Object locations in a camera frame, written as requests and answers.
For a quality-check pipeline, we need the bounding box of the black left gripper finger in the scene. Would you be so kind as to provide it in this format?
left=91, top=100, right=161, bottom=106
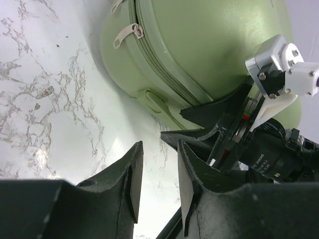
left=0, top=142, right=144, bottom=239

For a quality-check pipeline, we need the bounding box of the green hard-shell suitcase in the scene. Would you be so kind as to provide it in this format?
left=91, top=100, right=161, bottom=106
left=100, top=0, right=293, bottom=130

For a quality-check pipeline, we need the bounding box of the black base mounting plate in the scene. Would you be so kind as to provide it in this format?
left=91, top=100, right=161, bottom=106
left=156, top=207, right=184, bottom=239

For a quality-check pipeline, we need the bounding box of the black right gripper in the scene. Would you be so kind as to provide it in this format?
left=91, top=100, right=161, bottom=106
left=160, top=83, right=319, bottom=239

